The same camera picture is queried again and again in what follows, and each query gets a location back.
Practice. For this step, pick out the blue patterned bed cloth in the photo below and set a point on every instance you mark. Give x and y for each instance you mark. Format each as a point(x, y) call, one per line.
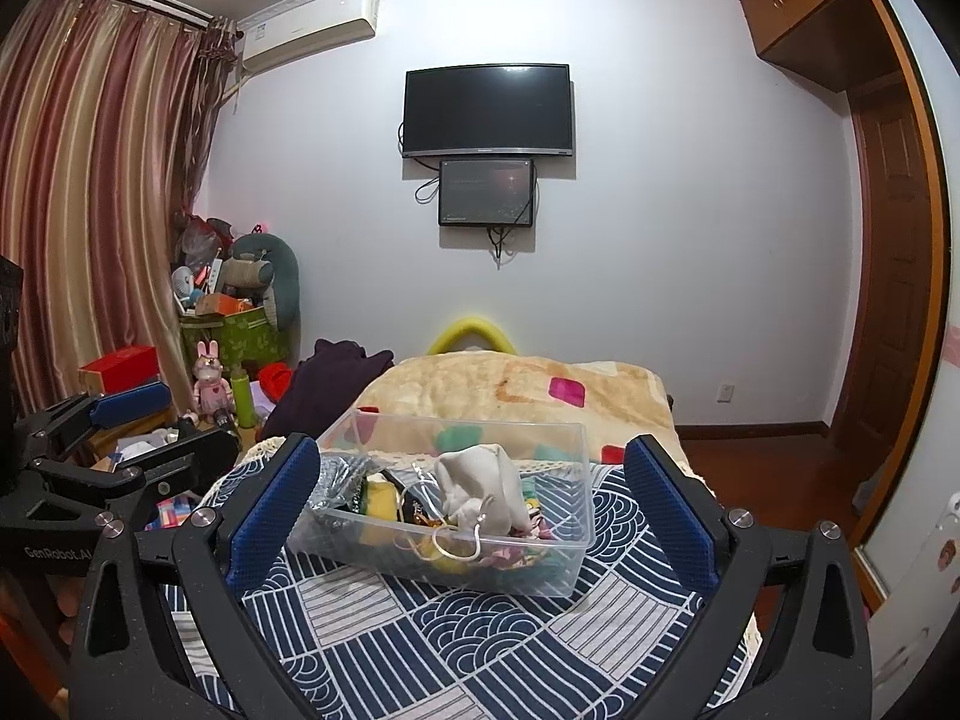
point(487, 652)

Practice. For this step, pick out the pink rabbit doll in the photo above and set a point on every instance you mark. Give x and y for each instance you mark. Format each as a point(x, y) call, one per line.
point(212, 386)

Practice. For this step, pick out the grey plush toy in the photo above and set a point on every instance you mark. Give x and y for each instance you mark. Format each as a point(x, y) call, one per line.
point(281, 277)

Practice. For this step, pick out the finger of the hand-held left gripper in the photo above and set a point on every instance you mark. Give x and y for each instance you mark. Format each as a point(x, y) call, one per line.
point(127, 399)
point(195, 454)

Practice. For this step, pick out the red cloth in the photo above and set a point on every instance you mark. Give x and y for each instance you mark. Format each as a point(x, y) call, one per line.
point(277, 379)

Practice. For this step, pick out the small black wall monitor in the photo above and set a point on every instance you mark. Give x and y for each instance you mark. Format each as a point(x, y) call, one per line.
point(486, 191)

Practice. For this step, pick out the pile of scattered papers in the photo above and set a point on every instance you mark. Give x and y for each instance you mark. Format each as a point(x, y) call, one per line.
point(172, 510)

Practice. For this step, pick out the green bottle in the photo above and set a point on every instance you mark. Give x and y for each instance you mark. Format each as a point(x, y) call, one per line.
point(244, 397)

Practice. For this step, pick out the dark purple cloth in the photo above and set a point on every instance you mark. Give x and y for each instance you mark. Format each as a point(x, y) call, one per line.
point(322, 382)

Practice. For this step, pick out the pile of household clutter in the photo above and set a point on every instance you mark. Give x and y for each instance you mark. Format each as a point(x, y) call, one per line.
point(202, 270)

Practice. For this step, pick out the green storage box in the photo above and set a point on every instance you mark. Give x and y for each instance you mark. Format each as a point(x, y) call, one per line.
point(240, 341)

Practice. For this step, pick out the white air conditioner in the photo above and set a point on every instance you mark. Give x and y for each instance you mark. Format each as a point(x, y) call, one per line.
point(307, 30)

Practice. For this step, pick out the striped brown curtain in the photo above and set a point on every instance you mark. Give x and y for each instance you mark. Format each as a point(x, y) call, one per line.
point(97, 165)

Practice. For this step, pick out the large black wall television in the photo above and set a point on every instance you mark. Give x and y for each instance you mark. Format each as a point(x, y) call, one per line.
point(487, 109)

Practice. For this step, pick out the clear plastic wrapper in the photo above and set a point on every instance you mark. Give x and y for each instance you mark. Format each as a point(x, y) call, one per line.
point(341, 484)

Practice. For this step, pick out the red box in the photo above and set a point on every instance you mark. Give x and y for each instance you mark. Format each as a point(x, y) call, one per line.
point(120, 367)

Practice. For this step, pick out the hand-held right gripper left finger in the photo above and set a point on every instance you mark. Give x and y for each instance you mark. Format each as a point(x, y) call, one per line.
point(274, 510)

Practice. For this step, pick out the white wall socket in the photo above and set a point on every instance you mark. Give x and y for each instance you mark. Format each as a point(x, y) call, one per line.
point(725, 391)

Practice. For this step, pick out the brown wooden door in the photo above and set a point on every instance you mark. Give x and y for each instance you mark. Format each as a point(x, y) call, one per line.
point(892, 255)

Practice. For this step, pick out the green packet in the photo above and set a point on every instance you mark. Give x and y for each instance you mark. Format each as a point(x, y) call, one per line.
point(544, 574)

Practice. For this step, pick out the beige patchwork blanket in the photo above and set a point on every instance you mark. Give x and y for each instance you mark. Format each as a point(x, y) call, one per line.
point(480, 390)

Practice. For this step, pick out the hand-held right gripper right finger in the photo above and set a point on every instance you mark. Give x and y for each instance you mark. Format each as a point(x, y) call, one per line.
point(667, 510)

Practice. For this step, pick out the yellow green sponge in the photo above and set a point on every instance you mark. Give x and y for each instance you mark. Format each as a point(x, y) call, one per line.
point(382, 502)

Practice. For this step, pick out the clear plastic storage box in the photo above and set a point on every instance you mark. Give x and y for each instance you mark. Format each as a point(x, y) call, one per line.
point(555, 465)

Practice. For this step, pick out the black cylindrical tool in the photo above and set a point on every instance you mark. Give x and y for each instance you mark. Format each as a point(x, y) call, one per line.
point(223, 420)

